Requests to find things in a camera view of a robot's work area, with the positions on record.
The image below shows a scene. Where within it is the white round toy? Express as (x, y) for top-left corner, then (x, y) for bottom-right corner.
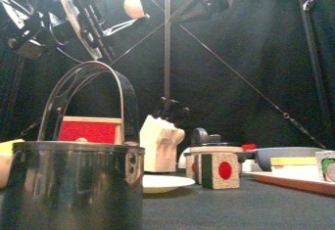
(177, 147), (191, 170)

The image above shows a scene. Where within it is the dark slanted frame pole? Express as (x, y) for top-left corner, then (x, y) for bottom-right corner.
(293, 0), (334, 145)

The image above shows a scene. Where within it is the wooden tray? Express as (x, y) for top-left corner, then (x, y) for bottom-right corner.
(246, 170), (335, 197)

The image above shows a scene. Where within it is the sushi roll green filling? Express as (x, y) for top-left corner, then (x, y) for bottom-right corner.
(314, 150), (335, 183)

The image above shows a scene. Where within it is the red box wooden frame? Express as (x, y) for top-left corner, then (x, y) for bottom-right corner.
(58, 115), (125, 145)

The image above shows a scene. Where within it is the sushi cube red dot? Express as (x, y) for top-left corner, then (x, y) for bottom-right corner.
(201, 152), (242, 190)

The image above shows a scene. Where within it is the steel pot with handle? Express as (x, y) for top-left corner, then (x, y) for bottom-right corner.
(0, 60), (147, 230)

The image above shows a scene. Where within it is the grey toy pan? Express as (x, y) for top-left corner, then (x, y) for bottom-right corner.
(237, 146), (327, 172)

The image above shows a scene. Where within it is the white plate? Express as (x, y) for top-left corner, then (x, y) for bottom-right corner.
(142, 174), (197, 195)

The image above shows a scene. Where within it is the cream rounded toy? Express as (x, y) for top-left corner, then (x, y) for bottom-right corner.
(0, 153), (15, 190)

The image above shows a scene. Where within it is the black toy knife handle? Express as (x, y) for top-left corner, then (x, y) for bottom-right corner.
(151, 96), (170, 118)
(163, 99), (181, 122)
(174, 106), (191, 127)

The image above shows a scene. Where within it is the yellow toy block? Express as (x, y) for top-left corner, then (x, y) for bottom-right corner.
(270, 156), (319, 167)

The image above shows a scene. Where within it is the black pot lid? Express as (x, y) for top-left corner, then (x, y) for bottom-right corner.
(190, 127), (241, 148)

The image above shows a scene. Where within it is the cream wooden knife block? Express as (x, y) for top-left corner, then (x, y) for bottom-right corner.
(139, 115), (186, 173)

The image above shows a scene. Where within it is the thin diagonal brace wire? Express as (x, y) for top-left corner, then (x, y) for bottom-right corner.
(109, 22), (169, 67)

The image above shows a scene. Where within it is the diagonal brace wire with turnbuckle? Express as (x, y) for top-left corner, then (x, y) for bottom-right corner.
(126, 0), (327, 150)

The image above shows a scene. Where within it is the small red toy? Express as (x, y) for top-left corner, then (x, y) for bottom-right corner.
(241, 143), (259, 153)

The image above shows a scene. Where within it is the small white toy block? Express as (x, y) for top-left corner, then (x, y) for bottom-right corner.
(241, 159), (265, 173)

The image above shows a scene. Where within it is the yellow toy piece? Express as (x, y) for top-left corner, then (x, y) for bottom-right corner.
(0, 138), (27, 156)

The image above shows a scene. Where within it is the vertical metal frame pole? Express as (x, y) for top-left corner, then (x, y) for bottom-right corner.
(165, 0), (173, 102)

